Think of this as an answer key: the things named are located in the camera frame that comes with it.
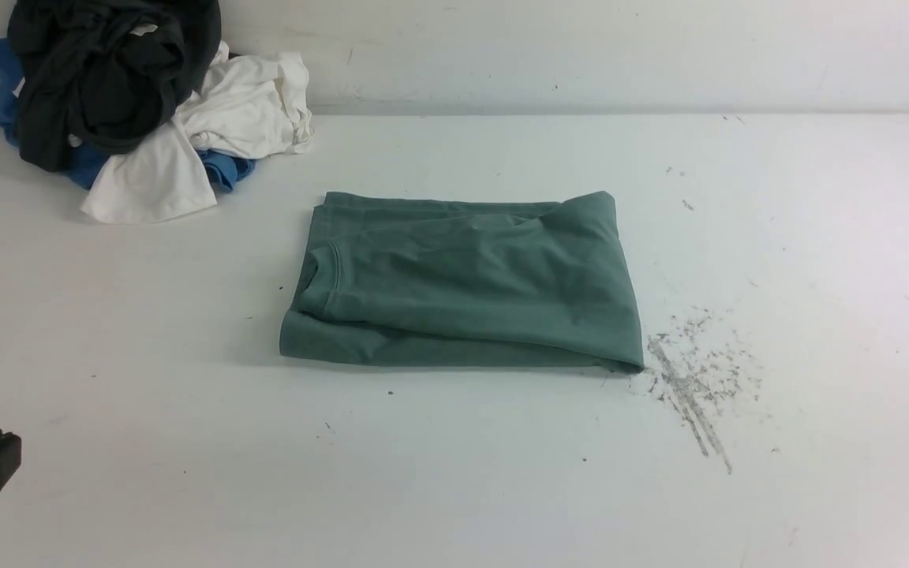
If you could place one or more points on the black garment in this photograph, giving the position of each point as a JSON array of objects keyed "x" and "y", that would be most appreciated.
[{"x": 106, "y": 72}]

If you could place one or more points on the green long-sleeve top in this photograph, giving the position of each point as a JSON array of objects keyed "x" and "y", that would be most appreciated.
[{"x": 423, "y": 283}]

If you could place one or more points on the white garment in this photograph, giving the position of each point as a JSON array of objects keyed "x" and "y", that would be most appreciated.
[{"x": 248, "y": 107}]

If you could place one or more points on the blue garment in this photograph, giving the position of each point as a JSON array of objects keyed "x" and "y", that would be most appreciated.
[{"x": 223, "y": 171}]

